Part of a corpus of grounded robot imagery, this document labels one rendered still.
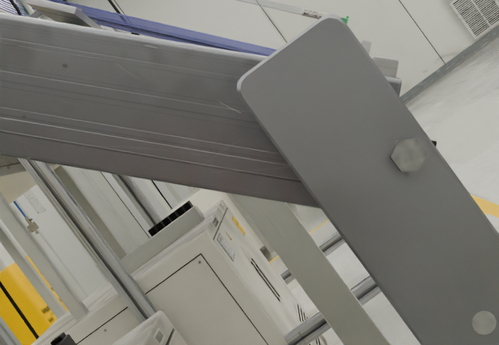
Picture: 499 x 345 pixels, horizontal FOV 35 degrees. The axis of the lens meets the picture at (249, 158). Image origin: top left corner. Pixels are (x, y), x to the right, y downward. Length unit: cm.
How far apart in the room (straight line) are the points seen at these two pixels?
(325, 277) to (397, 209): 98
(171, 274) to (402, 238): 155
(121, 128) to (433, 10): 836
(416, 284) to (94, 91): 16
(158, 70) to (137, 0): 829
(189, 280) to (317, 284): 61
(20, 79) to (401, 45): 826
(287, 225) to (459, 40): 752
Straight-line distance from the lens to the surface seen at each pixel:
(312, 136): 31
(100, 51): 36
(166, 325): 106
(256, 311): 185
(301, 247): 127
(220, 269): 184
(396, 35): 859
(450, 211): 32
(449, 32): 870
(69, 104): 36
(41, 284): 261
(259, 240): 541
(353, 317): 130
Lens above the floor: 74
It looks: 2 degrees down
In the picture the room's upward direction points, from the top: 36 degrees counter-clockwise
